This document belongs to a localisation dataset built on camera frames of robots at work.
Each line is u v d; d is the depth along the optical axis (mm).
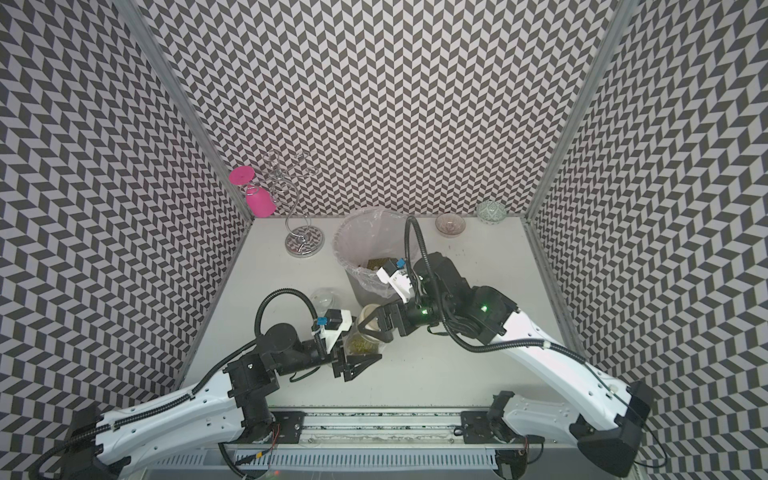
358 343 586
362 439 721
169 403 463
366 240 863
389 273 583
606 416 373
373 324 549
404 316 540
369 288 753
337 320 542
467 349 461
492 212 1160
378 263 974
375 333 566
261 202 958
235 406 520
